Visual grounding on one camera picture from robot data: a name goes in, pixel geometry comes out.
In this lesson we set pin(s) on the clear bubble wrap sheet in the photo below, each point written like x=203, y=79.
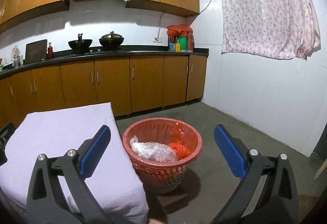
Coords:
x=152, y=151

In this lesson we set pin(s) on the pink floral hanging cloth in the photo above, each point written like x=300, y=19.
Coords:
x=277, y=29

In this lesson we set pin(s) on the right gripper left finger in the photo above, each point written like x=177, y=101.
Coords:
x=46, y=202

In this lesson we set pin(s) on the black lidded wok right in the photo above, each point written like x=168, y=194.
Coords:
x=111, y=41

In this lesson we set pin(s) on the colourful boxes on counter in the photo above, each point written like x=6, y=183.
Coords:
x=181, y=43

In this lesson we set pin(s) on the orange plastic bag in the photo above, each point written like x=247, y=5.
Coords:
x=181, y=151

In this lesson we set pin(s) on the white tablecloth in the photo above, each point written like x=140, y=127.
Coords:
x=114, y=183

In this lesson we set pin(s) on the glass jar with bag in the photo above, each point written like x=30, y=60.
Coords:
x=17, y=58

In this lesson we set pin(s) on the red plastic trash basket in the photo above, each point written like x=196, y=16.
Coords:
x=162, y=177

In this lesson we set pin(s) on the black countertop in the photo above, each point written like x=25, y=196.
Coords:
x=98, y=55

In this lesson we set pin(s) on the red bottle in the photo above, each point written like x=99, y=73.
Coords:
x=50, y=53

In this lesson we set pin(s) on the dark cutting board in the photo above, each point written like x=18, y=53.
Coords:
x=36, y=51

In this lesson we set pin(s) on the orange bag on countertop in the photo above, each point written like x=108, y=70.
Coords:
x=179, y=30

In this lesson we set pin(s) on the dark wooden stool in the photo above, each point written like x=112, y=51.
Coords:
x=168, y=203

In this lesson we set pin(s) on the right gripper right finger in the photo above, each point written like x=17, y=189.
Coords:
x=278, y=202

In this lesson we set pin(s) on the black wok left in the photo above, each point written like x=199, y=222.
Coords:
x=80, y=46

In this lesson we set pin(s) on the lower wooden cabinets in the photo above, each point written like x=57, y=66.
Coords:
x=131, y=84

